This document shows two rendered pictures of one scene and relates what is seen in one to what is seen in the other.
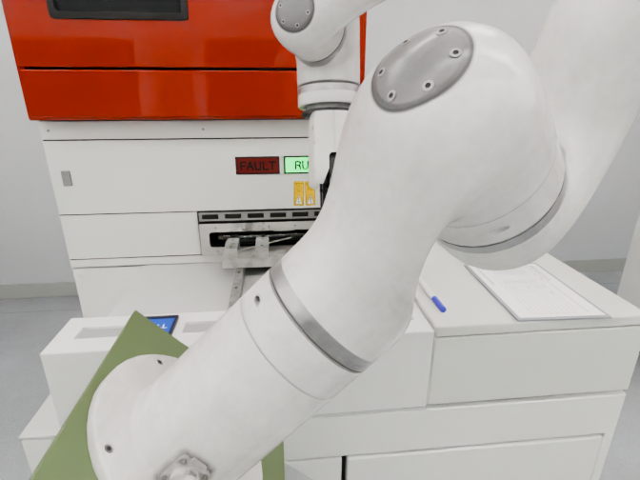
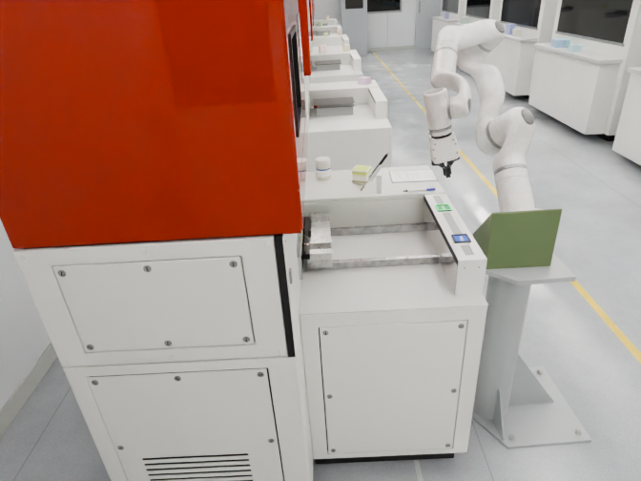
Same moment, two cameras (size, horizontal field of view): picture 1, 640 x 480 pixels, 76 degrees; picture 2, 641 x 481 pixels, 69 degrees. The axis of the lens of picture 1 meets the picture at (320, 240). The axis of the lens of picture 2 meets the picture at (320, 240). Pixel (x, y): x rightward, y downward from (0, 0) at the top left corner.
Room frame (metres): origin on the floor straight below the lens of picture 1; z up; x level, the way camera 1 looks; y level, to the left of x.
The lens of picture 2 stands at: (0.84, 1.72, 1.77)
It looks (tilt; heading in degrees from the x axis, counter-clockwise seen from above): 29 degrees down; 277
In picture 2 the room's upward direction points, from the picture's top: 4 degrees counter-clockwise
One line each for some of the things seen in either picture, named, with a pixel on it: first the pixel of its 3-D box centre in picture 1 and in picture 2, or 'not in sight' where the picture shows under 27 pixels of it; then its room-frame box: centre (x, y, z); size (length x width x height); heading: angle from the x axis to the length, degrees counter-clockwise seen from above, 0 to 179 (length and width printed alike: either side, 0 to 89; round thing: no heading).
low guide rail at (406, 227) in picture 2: not in sight; (365, 229); (0.87, -0.07, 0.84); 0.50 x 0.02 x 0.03; 6
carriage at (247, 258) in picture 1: (290, 255); (320, 240); (1.05, 0.08, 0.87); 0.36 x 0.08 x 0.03; 96
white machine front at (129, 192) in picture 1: (212, 194); (293, 232); (1.11, 0.30, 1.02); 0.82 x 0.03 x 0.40; 96
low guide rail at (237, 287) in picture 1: (234, 302); (372, 261); (0.84, 0.20, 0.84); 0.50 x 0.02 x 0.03; 6
